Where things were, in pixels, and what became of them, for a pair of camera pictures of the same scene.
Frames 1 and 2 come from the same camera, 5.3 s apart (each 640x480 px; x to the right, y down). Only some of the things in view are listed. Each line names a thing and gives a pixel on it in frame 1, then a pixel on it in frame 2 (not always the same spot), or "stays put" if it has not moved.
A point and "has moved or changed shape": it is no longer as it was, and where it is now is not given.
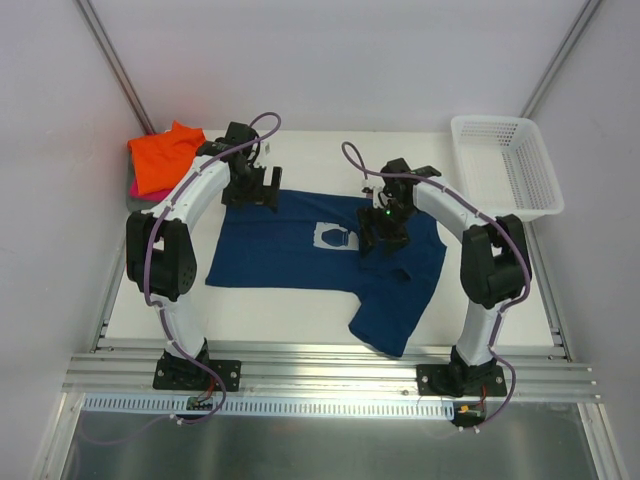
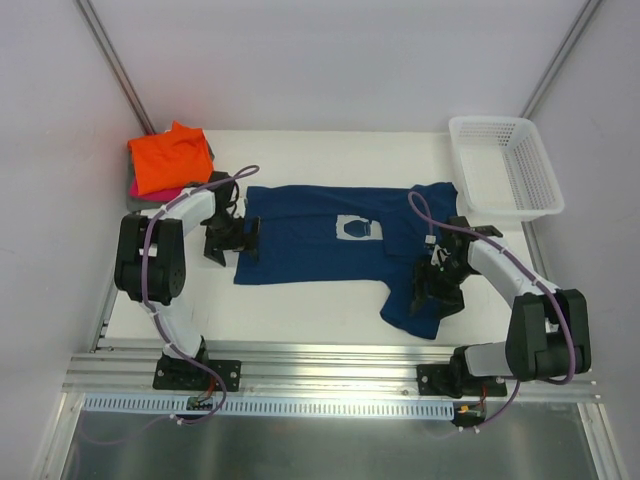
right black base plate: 460,380 stays put
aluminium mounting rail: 535,370 stays put
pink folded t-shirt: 155,196 stays put
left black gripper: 255,189 → 250,233
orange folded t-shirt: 159,160 stays put
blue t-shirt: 314,240 has moved or changed shape
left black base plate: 186,374 stays put
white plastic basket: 502,164 stays put
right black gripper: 382,228 → 433,288
